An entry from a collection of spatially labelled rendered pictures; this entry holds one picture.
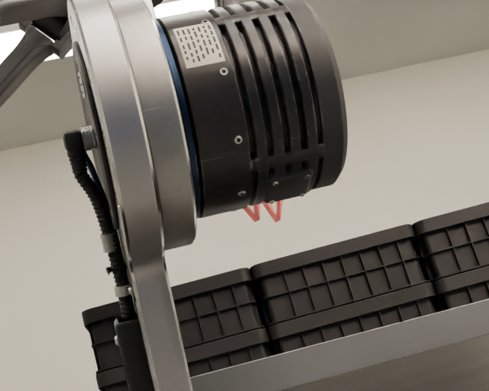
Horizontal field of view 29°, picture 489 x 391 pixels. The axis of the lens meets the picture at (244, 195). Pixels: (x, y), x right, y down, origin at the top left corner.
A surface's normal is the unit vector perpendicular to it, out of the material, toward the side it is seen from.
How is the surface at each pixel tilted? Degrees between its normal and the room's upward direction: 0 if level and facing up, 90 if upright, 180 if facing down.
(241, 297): 90
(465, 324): 90
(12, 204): 90
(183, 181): 140
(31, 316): 90
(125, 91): 99
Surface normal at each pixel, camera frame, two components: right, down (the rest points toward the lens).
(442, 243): 0.01, -0.32
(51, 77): 0.27, 0.91
